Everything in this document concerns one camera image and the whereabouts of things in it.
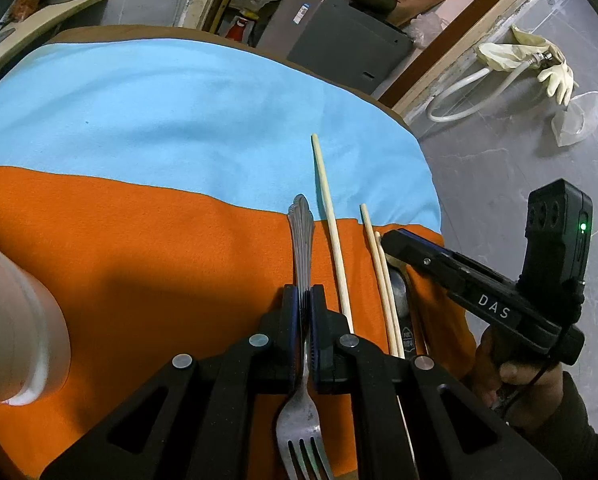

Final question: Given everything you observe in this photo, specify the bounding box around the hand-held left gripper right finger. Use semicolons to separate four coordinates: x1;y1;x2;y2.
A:
306;284;562;480

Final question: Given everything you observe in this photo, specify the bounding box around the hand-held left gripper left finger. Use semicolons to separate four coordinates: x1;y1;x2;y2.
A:
39;284;304;480

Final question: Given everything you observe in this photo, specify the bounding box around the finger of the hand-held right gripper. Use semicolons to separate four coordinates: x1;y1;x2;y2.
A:
381;228;476;307

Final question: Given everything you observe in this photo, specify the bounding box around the steel spoon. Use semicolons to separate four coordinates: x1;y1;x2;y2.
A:
388;266;420;358

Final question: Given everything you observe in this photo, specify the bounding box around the steel fork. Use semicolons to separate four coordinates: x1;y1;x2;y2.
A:
276;193;336;480

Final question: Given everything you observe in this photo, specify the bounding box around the white plastic utensil basket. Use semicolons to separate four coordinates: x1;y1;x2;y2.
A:
0;232;72;407

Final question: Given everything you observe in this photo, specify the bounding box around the person's right forearm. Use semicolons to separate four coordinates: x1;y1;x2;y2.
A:
521;371;598;480

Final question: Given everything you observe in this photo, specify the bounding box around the person's right hand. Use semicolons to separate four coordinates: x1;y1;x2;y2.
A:
471;325;566;435

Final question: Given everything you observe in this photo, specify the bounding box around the white mesh bag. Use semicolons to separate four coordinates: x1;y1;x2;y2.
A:
551;90;598;148

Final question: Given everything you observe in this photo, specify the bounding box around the grey cabinet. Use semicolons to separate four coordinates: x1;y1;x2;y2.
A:
255;0;414;97

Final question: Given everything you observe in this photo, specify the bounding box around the striped blanket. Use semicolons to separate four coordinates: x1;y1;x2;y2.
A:
0;25;480;480

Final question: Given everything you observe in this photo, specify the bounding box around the brown cutting board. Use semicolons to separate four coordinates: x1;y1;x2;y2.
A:
386;0;448;29

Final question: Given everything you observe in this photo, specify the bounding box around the red bottle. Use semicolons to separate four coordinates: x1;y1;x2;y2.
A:
223;12;252;44

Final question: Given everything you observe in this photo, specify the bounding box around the white hose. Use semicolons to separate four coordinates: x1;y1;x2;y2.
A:
426;62;536;123

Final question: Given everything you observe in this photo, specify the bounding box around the wooden door frame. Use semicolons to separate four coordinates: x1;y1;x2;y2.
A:
378;0;566;117

